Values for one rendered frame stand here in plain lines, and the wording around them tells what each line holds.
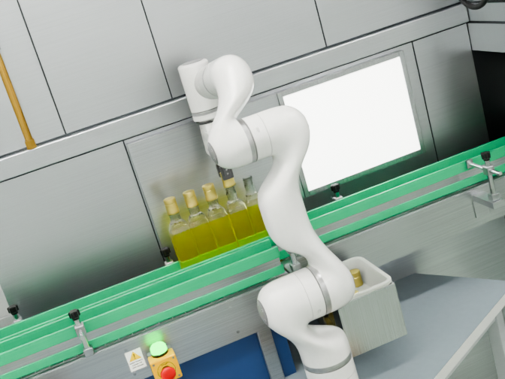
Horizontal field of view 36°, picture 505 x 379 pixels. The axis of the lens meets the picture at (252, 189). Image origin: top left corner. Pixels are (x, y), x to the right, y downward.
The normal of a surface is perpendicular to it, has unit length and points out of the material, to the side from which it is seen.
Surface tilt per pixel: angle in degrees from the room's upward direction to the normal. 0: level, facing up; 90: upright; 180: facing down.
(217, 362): 90
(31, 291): 90
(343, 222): 90
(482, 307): 0
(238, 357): 90
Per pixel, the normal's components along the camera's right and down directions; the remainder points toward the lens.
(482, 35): -0.92, 0.34
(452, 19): 0.29, 0.21
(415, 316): -0.27, -0.92
